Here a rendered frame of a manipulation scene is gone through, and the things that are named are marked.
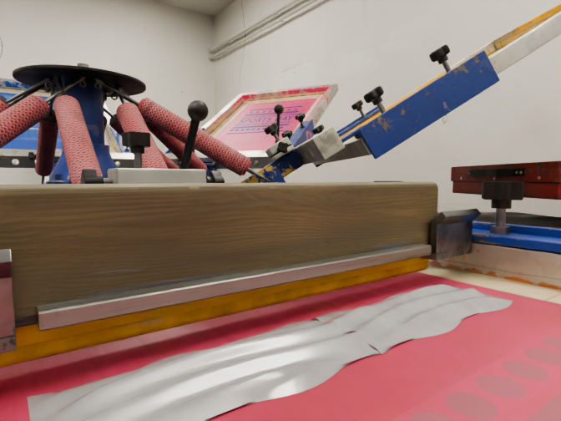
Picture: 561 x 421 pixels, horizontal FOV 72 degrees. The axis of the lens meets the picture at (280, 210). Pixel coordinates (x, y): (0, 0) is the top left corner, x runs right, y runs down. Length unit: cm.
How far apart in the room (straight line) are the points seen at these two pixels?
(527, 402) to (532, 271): 25
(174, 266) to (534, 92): 224
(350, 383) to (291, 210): 14
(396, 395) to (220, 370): 9
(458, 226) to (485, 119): 201
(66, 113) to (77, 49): 374
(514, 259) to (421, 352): 24
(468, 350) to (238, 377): 15
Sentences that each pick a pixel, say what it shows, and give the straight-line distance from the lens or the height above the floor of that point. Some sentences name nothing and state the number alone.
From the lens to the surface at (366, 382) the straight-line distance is 23.
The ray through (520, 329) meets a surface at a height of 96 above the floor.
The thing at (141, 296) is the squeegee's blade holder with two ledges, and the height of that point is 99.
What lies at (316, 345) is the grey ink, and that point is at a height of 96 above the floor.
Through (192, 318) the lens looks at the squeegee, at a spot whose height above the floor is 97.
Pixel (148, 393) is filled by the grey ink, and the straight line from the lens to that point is 21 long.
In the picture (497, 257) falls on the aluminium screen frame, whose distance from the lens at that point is 49.
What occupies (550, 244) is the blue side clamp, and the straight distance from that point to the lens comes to 47.
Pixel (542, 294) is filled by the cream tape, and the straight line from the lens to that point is 45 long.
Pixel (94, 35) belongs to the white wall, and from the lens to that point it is 470.
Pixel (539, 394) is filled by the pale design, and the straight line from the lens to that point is 25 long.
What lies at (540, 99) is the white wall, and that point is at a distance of 237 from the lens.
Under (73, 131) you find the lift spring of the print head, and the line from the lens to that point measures 83.
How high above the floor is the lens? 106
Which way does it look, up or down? 5 degrees down
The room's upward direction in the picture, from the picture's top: straight up
